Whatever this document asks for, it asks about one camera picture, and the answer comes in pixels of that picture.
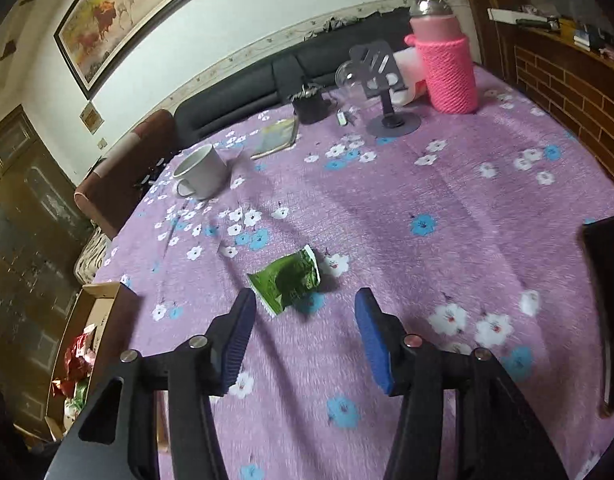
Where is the framed wall painting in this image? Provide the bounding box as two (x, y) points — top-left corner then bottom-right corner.
(54, 0), (260, 101)

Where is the grey phone stand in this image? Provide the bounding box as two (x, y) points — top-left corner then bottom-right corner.
(349, 42), (422, 137)

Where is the white mug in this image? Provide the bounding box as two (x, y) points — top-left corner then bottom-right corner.
(173, 144), (228, 201)

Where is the green white candy packet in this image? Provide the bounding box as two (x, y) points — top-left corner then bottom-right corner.
(69, 382), (91, 409)

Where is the small wall plaque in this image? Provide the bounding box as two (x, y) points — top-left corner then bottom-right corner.
(79, 101), (105, 135)

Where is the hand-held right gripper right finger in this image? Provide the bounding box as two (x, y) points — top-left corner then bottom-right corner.
(354, 287), (570, 480)

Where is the wooden brick-pattern ledge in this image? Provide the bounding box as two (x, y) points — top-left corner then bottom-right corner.
(487, 7), (614, 201)

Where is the small black pot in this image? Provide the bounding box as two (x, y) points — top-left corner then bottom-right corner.
(292, 82), (332, 125)

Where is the dark wooden cabinet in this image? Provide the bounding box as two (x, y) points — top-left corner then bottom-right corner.
(0, 105), (95, 441)

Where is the pink knitted sleeve bottle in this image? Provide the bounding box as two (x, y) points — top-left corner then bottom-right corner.
(404, 0), (478, 115)

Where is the black tablet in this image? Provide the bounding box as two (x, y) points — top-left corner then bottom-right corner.
(581, 214), (614, 418)

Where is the clear plastic cup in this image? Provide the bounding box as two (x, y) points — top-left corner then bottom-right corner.
(335, 59), (372, 106)

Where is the black sofa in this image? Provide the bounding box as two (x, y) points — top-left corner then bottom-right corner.
(174, 7), (412, 156)

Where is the striped cushion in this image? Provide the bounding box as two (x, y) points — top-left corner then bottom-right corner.
(74, 232), (112, 283)

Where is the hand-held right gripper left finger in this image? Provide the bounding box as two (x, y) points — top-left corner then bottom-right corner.
(44, 287), (258, 480)

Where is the large dark red foil packet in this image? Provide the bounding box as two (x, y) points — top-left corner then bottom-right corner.
(64, 332), (95, 376)

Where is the brown cardboard box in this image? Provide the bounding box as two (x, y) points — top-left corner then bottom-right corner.
(44, 281), (140, 448)

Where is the white flat box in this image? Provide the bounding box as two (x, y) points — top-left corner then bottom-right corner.
(488, 6), (525, 23)

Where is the purple floral tablecloth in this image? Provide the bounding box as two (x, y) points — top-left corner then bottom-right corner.
(92, 62), (614, 480)

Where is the small green booklet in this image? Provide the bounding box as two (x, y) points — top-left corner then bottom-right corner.
(250, 117), (300, 160)

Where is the green foil snack packet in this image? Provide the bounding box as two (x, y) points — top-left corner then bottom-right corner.
(247, 245), (322, 317)

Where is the white bowl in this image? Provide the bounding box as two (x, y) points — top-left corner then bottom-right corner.
(392, 50), (428, 106)

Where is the brown chair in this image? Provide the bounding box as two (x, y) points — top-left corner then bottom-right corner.
(74, 109), (180, 241)

